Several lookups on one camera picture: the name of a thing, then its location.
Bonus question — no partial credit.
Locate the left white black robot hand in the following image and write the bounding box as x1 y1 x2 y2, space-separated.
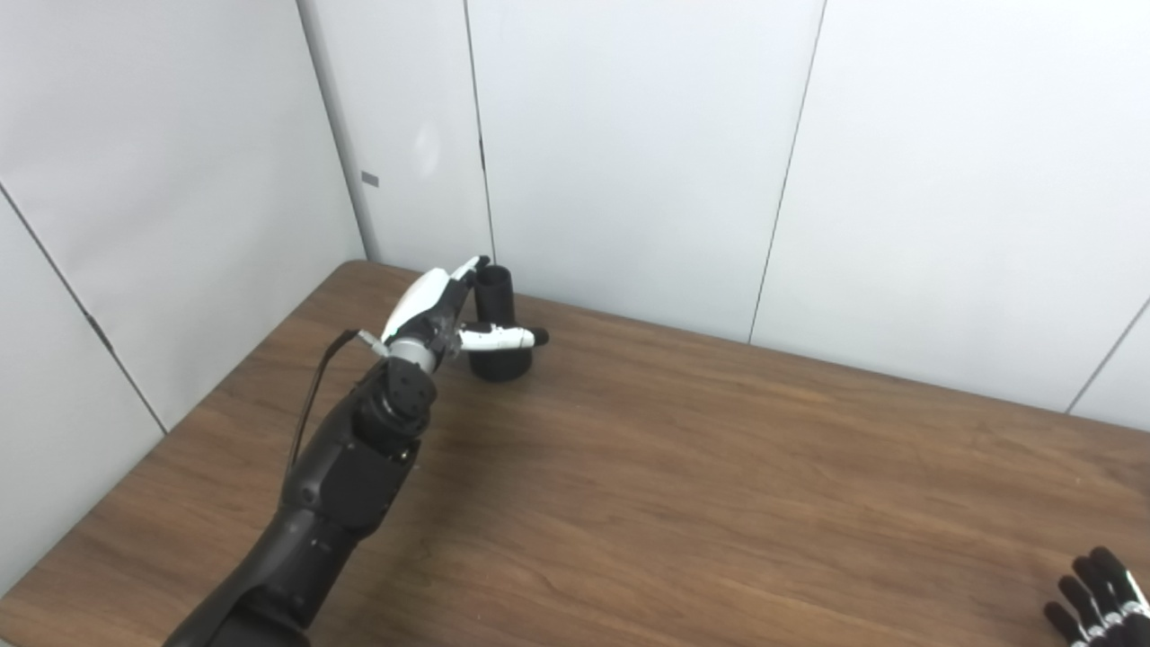
381 255 550 376

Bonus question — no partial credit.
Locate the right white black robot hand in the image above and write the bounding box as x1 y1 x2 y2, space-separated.
1043 546 1150 647

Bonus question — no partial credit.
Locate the black nozzle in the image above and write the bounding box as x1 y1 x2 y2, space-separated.
458 264 534 382

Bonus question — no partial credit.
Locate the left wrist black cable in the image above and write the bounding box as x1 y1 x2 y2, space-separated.
286 329 389 477

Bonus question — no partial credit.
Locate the grey corner post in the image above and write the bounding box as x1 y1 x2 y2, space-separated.
295 0 378 267

